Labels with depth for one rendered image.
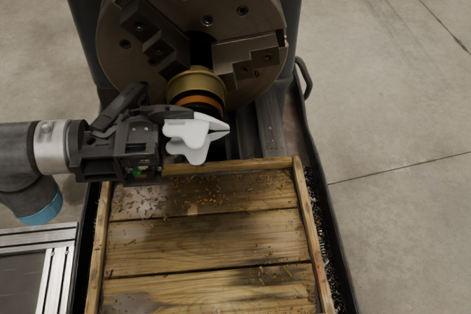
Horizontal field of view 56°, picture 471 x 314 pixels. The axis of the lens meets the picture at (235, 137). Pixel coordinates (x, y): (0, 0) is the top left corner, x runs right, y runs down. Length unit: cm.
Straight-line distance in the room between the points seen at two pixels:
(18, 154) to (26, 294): 97
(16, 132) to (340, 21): 231
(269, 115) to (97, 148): 43
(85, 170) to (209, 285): 26
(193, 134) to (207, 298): 26
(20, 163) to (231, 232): 34
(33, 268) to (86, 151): 102
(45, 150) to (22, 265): 102
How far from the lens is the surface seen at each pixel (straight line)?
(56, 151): 61
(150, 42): 66
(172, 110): 60
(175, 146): 63
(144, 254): 75
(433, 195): 201
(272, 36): 71
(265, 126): 91
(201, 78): 64
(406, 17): 289
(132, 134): 59
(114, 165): 58
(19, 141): 63
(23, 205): 72
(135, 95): 67
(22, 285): 158
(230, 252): 73
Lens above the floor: 155
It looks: 50 degrees down
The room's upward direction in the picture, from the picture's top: straight up
